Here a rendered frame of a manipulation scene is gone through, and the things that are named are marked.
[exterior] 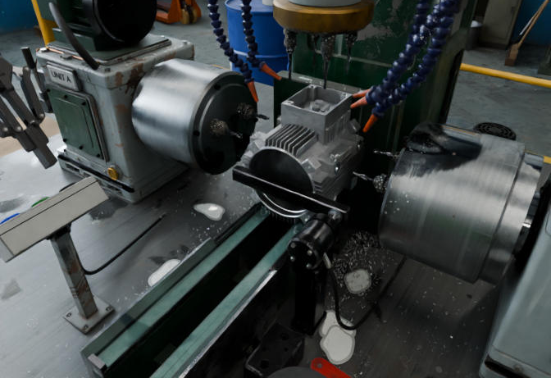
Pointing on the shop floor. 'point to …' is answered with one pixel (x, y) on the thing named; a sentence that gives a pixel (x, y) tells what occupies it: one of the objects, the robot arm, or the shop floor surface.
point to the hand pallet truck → (180, 5)
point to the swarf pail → (473, 34)
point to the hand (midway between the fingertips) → (39, 148)
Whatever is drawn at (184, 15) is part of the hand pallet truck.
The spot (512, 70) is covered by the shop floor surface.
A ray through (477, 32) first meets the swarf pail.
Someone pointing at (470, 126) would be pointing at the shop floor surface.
